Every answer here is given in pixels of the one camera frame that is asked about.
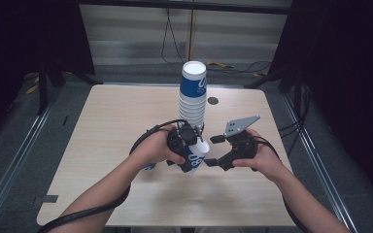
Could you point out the stack of paper cups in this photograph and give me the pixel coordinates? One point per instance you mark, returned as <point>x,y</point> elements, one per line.
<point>192,103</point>

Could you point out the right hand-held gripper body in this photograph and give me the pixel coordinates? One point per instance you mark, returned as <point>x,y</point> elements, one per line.
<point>244,147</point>

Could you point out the round grey table grommet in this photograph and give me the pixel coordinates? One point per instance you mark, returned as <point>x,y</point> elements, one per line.
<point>212,100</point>

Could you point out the yellow floor tape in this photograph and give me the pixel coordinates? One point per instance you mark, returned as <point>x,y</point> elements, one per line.
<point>31,89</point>

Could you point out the person's left hand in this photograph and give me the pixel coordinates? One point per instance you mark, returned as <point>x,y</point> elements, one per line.
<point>152,149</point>

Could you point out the metal floor rail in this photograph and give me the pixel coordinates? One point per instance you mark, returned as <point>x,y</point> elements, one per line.
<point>317,168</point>
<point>13,161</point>

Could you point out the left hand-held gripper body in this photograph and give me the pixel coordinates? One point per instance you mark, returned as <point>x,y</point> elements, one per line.
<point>181,140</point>

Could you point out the person's right hand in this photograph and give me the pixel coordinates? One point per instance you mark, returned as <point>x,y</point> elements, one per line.
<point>267,158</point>

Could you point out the black metal stand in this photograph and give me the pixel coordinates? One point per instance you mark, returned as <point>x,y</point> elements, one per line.
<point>42,87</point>
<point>268,77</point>

